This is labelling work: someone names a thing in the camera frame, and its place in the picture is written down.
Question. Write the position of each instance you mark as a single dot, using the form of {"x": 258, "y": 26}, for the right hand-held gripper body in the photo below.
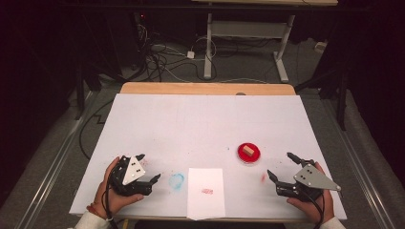
{"x": 310, "y": 179}

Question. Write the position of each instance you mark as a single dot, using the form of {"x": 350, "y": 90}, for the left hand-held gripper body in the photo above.
{"x": 132, "y": 173}

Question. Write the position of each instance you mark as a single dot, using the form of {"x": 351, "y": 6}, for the small wooden stamp block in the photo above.
{"x": 249, "y": 150}

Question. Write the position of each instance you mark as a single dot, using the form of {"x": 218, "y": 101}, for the round red ink pad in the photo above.
{"x": 243, "y": 156}

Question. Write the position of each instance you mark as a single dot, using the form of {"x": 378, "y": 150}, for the person's right hand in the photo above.
{"x": 313, "y": 210}

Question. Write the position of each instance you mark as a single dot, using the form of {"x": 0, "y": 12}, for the person's left hand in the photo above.
{"x": 110, "y": 200}

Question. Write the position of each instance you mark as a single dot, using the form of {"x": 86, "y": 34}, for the white paper sheet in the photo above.
{"x": 205, "y": 203}

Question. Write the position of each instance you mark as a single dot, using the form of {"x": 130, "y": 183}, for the large white board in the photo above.
{"x": 197, "y": 127}

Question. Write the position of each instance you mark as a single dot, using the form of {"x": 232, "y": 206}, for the wooden table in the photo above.
{"x": 191, "y": 88}

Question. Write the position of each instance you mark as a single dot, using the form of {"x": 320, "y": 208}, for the black stand leg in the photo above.
{"x": 79, "y": 95}

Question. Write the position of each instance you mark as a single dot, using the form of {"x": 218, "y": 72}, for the white power adapter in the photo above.
{"x": 190, "y": 54}

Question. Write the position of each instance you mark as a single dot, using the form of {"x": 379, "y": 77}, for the small white box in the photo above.
{"x": 321, "y": 47}

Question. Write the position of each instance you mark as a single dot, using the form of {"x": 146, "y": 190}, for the metal floor rail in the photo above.
{"x": 57, "y": 162}
{"x": 359, "y": 165}

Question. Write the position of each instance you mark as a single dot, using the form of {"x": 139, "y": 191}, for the white metal frame desk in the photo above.
{"x": 248, "y": 29}

